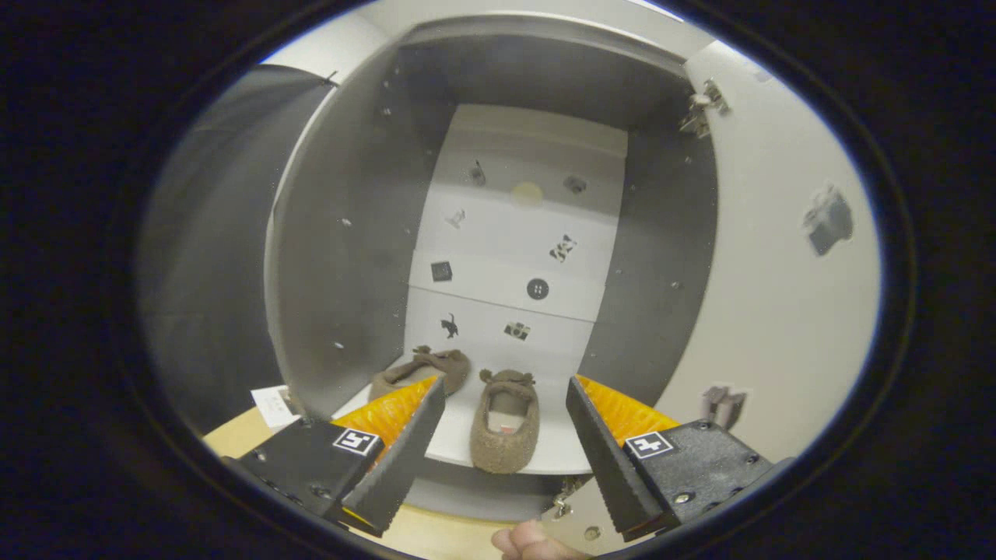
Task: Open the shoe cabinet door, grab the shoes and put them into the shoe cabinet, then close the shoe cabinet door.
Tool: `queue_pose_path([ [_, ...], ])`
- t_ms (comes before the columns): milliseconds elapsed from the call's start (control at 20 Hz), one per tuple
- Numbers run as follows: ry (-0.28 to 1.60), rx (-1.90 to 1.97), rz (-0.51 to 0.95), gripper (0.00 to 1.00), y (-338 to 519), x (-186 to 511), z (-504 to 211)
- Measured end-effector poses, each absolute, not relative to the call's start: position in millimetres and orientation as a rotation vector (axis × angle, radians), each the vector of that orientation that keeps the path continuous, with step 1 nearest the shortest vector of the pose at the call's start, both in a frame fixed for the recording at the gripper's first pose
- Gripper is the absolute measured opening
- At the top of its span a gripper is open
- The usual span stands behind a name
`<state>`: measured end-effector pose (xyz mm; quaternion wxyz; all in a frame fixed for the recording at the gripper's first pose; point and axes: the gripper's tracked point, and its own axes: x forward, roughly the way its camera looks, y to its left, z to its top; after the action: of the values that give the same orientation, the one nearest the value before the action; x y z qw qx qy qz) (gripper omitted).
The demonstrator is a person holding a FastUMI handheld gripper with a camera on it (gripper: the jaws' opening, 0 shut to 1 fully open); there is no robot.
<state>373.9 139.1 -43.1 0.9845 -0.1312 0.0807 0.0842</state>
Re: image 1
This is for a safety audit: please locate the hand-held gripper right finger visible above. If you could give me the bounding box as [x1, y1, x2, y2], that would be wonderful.
[565, 375, 795, 544]

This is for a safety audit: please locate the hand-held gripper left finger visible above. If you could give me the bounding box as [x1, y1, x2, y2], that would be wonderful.
[222, 376, 447, 538]

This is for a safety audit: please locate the brown fuzzy shoe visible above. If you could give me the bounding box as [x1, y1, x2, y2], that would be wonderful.
[470, 369, 542, 476]
[369, 345, 472, 402]

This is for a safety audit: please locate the grey shoe cabinet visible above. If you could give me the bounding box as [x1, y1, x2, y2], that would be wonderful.
[265, 12, 721, 523]

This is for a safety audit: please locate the metal door hinge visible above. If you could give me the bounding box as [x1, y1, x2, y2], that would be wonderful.
[679, 78, 731, 140]
[544, 477, 605, 542]

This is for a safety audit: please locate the black backdrop cloth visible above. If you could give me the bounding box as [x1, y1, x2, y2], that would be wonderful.
[140, 65, 337, 433]

